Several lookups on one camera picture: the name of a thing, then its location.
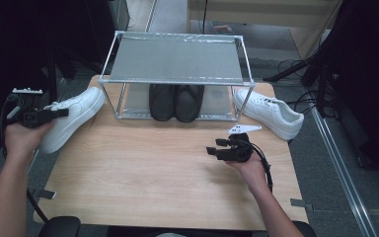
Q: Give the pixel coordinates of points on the grey tape strip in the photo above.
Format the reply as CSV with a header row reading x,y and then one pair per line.
x,y
301,203
44,194

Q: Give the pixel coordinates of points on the black tripod stand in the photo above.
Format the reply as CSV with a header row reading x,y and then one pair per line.
x,y
289,70

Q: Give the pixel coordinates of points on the person's right hand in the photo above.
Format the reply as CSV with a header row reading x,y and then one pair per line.
x,y
252,169

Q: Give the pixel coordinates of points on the small red object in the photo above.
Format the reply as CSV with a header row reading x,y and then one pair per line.
x,y
222,28

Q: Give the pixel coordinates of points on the person's leg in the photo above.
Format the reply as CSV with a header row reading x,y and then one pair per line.
x,y
60,227
307,230

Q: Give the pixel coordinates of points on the person's left leg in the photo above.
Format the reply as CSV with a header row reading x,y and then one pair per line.
x,y
60,227

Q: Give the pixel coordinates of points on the black curtain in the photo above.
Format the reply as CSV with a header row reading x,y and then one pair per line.
x,y
368,65
19,49

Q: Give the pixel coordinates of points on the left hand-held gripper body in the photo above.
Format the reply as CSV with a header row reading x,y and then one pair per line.
x,y
29,115

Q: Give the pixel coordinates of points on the wooden cabinet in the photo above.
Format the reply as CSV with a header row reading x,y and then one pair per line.
x,y
263,13

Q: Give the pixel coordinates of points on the person's left hand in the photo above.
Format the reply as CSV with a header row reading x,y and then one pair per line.
x,y
23,140

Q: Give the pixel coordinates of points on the person's right leg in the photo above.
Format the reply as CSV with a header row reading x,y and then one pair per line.
x,y
307,230

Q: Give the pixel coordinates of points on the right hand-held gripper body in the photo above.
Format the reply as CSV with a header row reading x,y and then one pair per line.
x,y
240,151

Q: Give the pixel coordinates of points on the black slipper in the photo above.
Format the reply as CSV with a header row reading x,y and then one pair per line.
x,y
189,103
163,102

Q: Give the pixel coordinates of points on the white sneaker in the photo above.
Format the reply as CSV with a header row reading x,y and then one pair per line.
x,y
75,115
269,113

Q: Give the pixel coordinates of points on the metal shoe rack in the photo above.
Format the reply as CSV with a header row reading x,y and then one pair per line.
x,y
177,59

